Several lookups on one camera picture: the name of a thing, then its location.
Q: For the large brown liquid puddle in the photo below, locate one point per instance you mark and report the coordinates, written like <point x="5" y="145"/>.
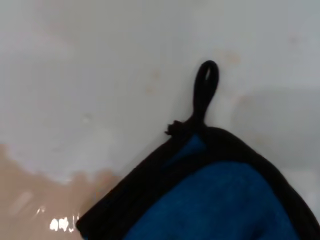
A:
<point x="37" y="200"/>

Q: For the blue rag with black trim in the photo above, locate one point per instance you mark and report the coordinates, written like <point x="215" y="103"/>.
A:
<point x="220" y="200"/>

